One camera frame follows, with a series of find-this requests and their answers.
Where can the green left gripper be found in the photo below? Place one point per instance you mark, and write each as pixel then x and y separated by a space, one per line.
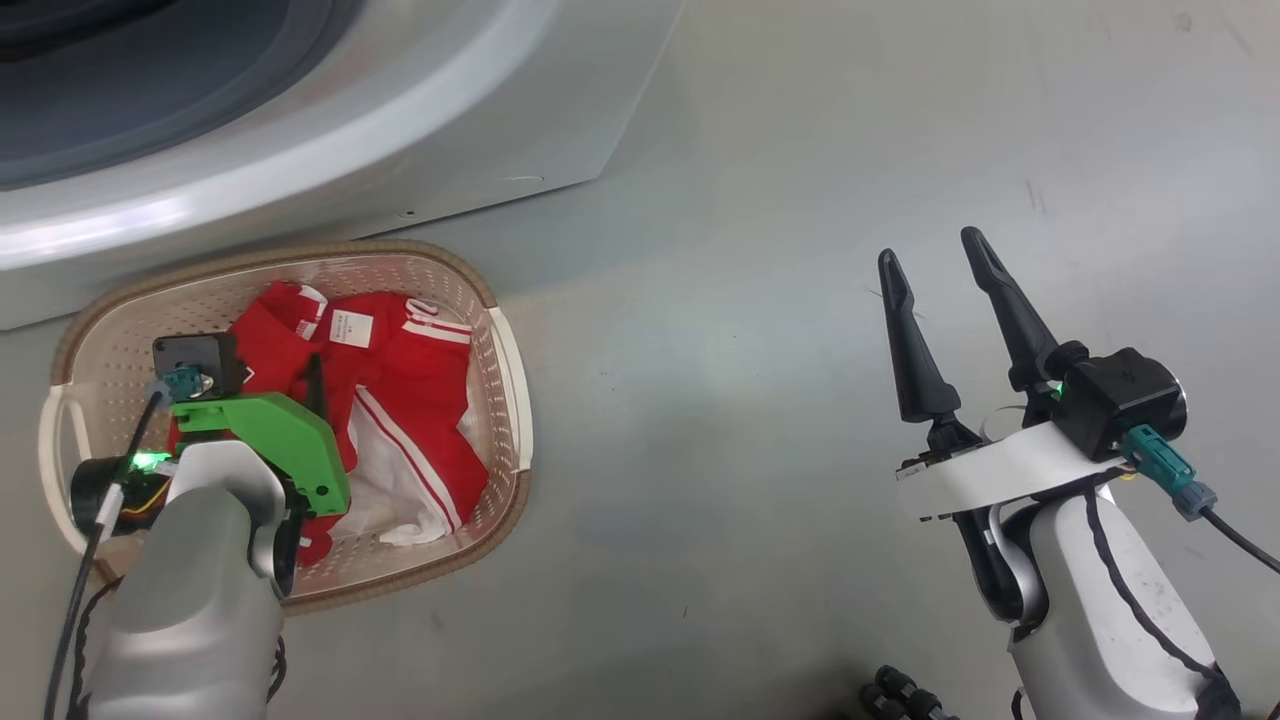
pixel 280 440

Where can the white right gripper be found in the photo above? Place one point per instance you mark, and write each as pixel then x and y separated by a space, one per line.
pixel 1000 470

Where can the red white sports garment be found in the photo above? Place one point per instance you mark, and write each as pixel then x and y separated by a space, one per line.
pixel 410 400

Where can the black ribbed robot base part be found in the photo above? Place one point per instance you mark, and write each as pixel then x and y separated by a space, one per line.
pixel 905 695

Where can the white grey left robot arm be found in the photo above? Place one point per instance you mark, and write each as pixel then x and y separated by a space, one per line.
pixel 190 600

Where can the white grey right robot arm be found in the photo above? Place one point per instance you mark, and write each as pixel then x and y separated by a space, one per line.
pixel 1090 620

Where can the cream perforated laundry basket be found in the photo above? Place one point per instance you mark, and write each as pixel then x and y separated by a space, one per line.
pixel 490 400

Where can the white washing machine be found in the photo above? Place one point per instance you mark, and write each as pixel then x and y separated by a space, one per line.
pixel 400 130

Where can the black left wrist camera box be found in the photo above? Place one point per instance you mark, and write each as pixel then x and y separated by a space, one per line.
pixel 200 362

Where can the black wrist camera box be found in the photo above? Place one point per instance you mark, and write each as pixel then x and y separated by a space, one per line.
pixel 200 362
pixel 1115 400

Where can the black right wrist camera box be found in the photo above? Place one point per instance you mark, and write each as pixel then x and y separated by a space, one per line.
pixel 1115 400

